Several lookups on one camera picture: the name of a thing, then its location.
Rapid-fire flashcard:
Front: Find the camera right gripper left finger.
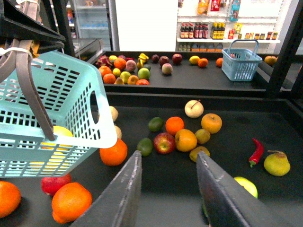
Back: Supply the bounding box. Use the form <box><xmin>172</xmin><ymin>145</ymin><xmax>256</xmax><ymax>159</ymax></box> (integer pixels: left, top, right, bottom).
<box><xmin>71</xmin><ymin>150</ymin><xmax>143</xmax><ymax>227</ymax></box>

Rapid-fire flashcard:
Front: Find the camera right gripper right finger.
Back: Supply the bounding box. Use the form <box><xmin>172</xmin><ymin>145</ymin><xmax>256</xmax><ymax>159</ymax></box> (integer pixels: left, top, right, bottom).
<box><xmin>196</xmin><ymin>152</ymin><xmax>279</xmax><ymax>227</ymax></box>

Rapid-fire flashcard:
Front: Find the yellow lemon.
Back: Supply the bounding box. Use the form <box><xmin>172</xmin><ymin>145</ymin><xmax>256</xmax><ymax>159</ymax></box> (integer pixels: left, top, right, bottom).
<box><xmin>189</xmin><ymin>55</ymin><xmax>200</xmax><ymax>65</ymax></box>
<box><xmin>40</xmin><ymin>125</ymin><xmax>74</xmax><ymax>164</ymax></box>

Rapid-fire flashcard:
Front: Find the mint green plastic shopping basket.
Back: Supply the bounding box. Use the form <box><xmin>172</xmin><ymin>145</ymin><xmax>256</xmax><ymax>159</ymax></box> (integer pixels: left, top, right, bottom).
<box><xmin>0</xmin><ymin>52</ymin><xmax>117</xmax><ymax>178</ymax></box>

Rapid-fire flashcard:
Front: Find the orange beside rear lemon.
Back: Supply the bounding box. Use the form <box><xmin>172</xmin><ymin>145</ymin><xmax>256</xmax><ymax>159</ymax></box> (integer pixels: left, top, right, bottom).
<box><xmin>197</xmin><ymin>58</ymin><xmax>208</xmax><ymax>68</ymax></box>

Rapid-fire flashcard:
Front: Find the bright green apple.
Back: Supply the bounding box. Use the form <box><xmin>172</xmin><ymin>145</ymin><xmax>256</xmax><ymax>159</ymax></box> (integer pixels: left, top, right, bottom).
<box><xmin>234</xmin><ymin>176</ymin><xmax>258</xmax><ymax>198</ymax></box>

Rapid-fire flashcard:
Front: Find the orange mandarin behind finger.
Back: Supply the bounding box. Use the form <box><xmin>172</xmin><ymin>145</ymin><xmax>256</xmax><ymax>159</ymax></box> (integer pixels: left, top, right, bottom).
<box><xmin>52</xmin><ymin>182</ymin><xmax>92</xmax><ymax>224</ymax></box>

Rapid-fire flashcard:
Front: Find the large bumpy orange centre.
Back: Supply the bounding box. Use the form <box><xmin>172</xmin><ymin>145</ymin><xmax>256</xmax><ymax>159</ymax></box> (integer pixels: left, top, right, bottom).
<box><xmin>99</xmin><ymin>139</ymin><xmax>128</xmax><ymax>166</ymax></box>

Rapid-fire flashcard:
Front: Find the large bumpy orange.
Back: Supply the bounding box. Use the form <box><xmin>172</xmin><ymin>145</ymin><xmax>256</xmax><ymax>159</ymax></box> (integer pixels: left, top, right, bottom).
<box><xmin>0</xmin><ymin>181</ymin><xmax>21</xmax><ymax>218</ymax></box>
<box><xmin>99</xmin><ymin>139</ymin><xmax>128</xmax><ymax>166</ymax></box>

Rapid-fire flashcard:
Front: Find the red chili pepper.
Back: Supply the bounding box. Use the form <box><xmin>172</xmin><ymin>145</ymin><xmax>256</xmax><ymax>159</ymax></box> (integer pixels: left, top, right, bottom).
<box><xmin>249</xmin><ymin>138</ymin><xmax>264</xmax><ymax>168</ymax></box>

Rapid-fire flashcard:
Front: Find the brown kiwi lower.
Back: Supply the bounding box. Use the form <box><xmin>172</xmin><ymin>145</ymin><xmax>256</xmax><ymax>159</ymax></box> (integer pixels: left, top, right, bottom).
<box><xmin>189</xmin><ymin>146</ymin><xmax>210</xmax><ymax>162</ymax></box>

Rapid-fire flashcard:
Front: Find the brown kiwi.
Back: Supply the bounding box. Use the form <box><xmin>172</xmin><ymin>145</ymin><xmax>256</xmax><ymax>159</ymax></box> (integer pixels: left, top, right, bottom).
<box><xmin>195</xmin><ymin>129</ymin><xmax>211</xmax><ymax>144</ymax></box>
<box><xmin>189</xmin><ymin>146</ymin><xmax>210</xmax><ymax>162</ymax></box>

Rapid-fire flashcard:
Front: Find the yellow green pear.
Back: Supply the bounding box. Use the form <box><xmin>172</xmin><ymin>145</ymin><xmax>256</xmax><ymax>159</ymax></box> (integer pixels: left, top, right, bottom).
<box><xmin>263</xmin><ymin>150</ymin><xmax>291</xmax><ymax>176</ymax></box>

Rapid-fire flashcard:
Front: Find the green lime lower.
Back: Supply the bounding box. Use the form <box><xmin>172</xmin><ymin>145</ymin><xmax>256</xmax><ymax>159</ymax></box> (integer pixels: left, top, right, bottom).
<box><xmin>136</xmin><ymin>138</ymin><xmax>153</xmax><ymax>157</ymax></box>

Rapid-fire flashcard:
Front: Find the green lime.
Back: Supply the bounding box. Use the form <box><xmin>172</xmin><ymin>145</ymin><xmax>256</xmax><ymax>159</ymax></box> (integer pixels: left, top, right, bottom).
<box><xmin>148</xmin><ymin>117</ymin><xmax>164</xmax><ymax>132</ymax></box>
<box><xmin>136</xmin><ymin>138</ymin><xmax>153</xmax><ymax>157</ymax></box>

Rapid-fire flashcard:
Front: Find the black front display tray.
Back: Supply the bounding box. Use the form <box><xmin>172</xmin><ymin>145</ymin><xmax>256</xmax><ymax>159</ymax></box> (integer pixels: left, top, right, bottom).
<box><xmin>0</xmin><ymin>92</ymin><xmax>303</xmax><ymax>227</ymax></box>

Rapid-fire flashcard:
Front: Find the black display tray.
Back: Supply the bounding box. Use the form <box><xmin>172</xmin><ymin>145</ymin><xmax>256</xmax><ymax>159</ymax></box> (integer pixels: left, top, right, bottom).
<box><xmin>0</xmin><ymin>92</ymin><xmax>303</xmax><ymax>227</ymax></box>
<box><xmin>94</xmin><ymin>51</ymin><xmax>292</xmax><ymax>95</ymax></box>

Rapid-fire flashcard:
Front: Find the brown kiwi upper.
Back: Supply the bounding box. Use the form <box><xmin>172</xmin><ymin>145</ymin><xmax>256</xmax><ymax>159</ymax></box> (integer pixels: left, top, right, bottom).
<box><xmin>195</xmin><ymin>129</ymin><xmax>211</xmax><ymax>144</ymax></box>

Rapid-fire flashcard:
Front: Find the red pomegranate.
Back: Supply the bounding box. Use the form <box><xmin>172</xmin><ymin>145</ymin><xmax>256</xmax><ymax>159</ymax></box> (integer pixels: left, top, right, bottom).
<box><xmin>41</xmin><ymin>174</ymin><xmax>71</xmax><ymax>196</ymax></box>

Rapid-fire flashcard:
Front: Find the yellow orange round fruit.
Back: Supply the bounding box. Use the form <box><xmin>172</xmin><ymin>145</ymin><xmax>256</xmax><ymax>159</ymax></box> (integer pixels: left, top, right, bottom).
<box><xmin>175</xmin><ymin>129</ymin><xmax>197</xmax><ymax>152</ymax></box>

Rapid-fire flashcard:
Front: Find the white pear lower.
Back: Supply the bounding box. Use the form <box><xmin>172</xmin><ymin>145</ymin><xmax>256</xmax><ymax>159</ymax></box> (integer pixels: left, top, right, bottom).
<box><xmin>115</xmin><ymin>125</ymin><xmax>122</xmax><ymax>139</ymax></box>

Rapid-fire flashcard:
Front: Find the red apple centre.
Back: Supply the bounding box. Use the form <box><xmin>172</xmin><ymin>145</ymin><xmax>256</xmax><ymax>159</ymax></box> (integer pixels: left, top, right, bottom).
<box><xmin>153</xmin><ymin>132</ymin><xmax>176</xmax><ymax>155</ymax></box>

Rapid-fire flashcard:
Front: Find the yellow orange apple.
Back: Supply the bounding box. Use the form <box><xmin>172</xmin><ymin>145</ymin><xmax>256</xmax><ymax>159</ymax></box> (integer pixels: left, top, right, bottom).
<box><xmin>201</xmin><ymin>113</ymin><xmax>223</xmax><ymax>134</ymax></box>

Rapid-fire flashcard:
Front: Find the green lime upper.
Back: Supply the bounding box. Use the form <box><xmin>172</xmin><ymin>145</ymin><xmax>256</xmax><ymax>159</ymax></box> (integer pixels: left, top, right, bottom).
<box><xmin>148</xmin><ymin>117</ymin><xmax>164</xmax><ymax>132</ymax></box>

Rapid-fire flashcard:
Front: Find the white pear upper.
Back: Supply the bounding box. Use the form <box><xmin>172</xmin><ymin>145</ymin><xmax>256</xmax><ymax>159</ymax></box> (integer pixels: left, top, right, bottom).
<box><xmin>109</xmin><ymin>106</ymin><xmax>119</xmax><ymax>122</ymax></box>

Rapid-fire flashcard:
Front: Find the small orange tangerine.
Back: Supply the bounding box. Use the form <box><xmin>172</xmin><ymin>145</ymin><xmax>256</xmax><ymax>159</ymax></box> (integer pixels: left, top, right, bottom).
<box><xmin>165</xmin><ymin>116</ymin><xmax>185</xmax><ymax>136</ymax></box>

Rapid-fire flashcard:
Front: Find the white round pear right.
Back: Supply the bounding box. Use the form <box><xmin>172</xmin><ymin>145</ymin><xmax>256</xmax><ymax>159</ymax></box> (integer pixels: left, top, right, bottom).
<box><xmin>184</xmin><ymin>100</ymin><xmax>204</xmax><ymax>119</ymax></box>

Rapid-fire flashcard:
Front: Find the large bumpy orange front left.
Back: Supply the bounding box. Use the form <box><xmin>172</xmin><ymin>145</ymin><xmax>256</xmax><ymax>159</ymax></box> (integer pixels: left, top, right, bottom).
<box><xmin>0</xmin><ymin>181</ymin><xmax>21</xmax><ymax>218</ymax></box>

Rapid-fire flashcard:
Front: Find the black rear display tray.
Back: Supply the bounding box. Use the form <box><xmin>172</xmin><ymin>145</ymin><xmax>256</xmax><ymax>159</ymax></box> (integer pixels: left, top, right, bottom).
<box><xmin>94</xmin><ymin>51</ymin><xmax>292</xmax><ymax>95</ymax></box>

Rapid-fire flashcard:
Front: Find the small blue plastic basket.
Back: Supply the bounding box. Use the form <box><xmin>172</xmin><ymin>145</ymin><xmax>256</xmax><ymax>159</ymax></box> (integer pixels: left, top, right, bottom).
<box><xmin>221</xmin><ymin>39</ymin><xmax>262</xmax><ymax>82</ymax></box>

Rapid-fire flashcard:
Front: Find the glass top freezer chest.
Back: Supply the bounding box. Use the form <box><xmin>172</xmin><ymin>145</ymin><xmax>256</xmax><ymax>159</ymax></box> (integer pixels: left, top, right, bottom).
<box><xmin>72</xmin><ymin>38</ymin><xmax>104</xmax><ymax>64</ymax></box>

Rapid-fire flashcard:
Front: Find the black perforated shelf post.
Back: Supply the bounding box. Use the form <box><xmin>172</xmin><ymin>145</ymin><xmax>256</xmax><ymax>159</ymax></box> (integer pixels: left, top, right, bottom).
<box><xmin>52</xmin><ymin>0</ymin><xmax>75</xmax><ymax>57</ymax></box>

